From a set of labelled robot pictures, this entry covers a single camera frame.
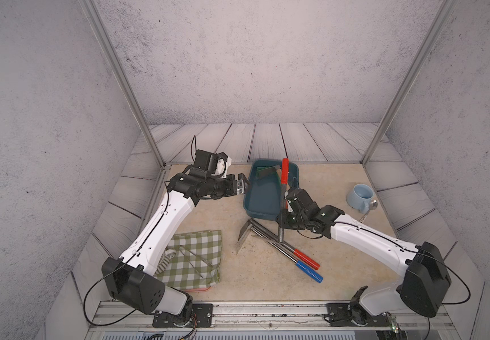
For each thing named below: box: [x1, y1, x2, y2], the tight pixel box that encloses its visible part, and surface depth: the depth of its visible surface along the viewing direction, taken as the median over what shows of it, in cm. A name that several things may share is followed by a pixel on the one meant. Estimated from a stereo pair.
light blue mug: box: [346, 183, 375, 214], surface depth 101 cm
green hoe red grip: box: [256, 166, 280, 181], surface depth 114 cm
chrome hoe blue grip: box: [236, 234, 324, 284], surface depth 85 cm
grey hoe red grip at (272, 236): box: [237, 218, 321, 270], surface depth 93 cm
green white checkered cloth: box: [153, 229, 223, 292], surface depth 86 cm
